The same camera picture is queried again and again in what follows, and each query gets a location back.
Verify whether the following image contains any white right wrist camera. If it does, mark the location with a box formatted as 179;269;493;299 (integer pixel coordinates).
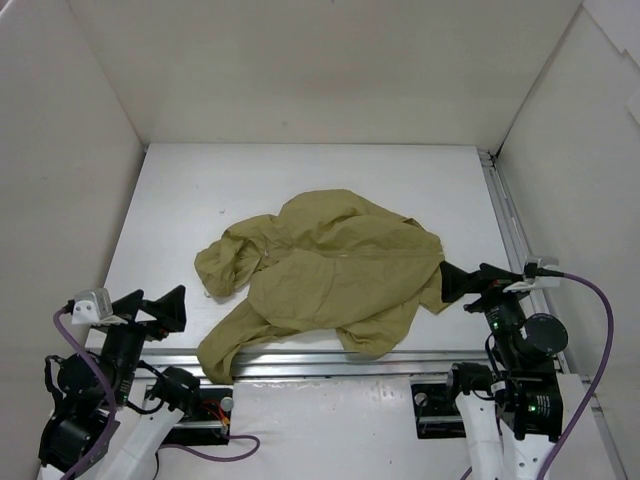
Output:
503;256;564;293

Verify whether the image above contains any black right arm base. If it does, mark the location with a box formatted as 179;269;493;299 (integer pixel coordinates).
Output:
411;382;466;440

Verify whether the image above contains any olive yellow hooded jacket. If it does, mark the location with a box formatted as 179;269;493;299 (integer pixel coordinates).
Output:
194;189;446;384

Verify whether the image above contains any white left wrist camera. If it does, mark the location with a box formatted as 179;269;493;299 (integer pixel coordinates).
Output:
71;288;123;327

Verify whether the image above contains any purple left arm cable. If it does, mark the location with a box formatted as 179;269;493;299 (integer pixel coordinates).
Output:
52;307;261;480

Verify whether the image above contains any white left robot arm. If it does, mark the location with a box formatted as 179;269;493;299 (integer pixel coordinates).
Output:
38;285;200;479

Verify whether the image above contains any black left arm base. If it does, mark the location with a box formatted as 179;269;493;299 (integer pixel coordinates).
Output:
162;384;233;447

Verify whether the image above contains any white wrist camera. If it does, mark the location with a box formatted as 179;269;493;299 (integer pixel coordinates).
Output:
503;256;564;293
71;288;123;327

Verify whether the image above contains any aluminium front rail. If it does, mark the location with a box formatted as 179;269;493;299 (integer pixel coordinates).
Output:
134;349;501;385

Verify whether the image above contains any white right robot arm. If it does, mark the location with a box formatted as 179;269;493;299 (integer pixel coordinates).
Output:
440;260;568;479

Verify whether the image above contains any aluminium rail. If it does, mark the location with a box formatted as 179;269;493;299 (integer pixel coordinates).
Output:
134;349;501;385
478;150;615;479

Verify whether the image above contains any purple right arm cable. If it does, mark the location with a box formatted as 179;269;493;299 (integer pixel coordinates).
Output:
457;269;615;480

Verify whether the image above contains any aluminium right side rail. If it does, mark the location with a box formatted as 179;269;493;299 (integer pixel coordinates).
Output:
478;150;615;479

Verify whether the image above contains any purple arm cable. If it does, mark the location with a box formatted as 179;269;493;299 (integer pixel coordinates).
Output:
52;307;261;480
457;269;615;480

